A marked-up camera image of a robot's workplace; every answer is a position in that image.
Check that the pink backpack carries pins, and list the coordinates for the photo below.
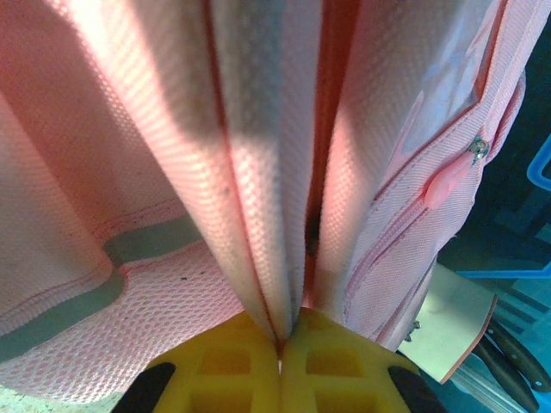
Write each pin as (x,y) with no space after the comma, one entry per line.
(258,129)

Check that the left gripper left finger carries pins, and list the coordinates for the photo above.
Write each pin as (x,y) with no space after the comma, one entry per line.
(224,370)

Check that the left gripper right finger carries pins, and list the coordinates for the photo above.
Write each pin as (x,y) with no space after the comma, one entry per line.
(336,370)

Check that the cream and pink knife block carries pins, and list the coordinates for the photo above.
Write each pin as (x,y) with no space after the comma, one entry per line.
(452,327)

